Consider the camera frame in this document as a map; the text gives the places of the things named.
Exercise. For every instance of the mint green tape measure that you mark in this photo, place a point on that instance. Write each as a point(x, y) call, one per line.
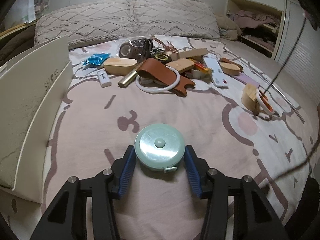
point(160, 147)

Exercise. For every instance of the white round tape disc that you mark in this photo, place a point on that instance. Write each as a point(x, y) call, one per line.
point(197, 74)

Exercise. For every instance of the beige plush cushion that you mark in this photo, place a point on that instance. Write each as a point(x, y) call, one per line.
point(228, 29)

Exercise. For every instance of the wooden bedside shelf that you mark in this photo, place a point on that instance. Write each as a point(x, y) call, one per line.
point(7, 35)

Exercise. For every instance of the metal rod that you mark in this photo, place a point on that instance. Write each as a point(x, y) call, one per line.
point(265, 79)

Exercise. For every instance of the wall niche with clothes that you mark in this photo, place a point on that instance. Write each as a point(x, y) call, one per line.
point(261, 25)

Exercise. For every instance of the oval wooden block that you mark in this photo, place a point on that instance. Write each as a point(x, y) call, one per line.
point(249, 100)

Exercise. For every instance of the left beige knitted pillow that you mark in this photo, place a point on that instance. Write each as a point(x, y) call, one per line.
point(88, 23)

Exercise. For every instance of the brown folded blanket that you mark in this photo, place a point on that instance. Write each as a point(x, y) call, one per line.
point(15, 44)

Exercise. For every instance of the white remote control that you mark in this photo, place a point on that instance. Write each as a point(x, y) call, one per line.
point(217, 75)

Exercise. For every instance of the beige knitted pillow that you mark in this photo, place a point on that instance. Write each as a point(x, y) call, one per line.
point(187, 18)
point(88, 23)

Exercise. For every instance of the brown leather pouch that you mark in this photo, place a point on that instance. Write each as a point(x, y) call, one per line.
point(225, 60)

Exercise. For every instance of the white paper shopping bag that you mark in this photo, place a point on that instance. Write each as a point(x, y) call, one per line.
point(22, 11)

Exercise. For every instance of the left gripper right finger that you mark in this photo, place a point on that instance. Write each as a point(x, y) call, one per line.
point(254, 217)

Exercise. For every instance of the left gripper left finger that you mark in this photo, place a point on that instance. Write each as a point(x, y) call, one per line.
point(65, 217)

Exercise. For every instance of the brown leather sleeve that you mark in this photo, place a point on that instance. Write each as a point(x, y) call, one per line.
point(155, 70)

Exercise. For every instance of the white shoe box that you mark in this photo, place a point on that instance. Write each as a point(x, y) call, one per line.
point(25, 80)

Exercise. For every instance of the right beige knitted pillow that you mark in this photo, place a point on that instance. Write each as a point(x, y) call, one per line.
point(187, 18)

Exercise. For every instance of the oval wooden box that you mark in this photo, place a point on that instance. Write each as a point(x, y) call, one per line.
point(119, 66)

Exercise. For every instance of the brass metal bar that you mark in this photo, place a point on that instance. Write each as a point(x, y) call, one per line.
point(128, 79)

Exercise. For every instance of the long wooden strip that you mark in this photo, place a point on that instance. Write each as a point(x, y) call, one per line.
point(189, 54)

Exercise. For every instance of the blue foil packet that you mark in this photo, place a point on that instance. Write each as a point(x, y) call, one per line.
point(96, 59)

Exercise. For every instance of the white usb stick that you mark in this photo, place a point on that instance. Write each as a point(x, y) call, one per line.
point(104, 79)

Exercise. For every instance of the white louvered door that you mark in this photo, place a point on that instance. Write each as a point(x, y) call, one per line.
point(303, 64)

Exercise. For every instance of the small wooden block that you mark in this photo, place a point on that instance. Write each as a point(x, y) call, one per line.
point(181, 65)

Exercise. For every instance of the black gold round tin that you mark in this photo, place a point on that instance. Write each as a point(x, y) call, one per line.
point(162, 58)

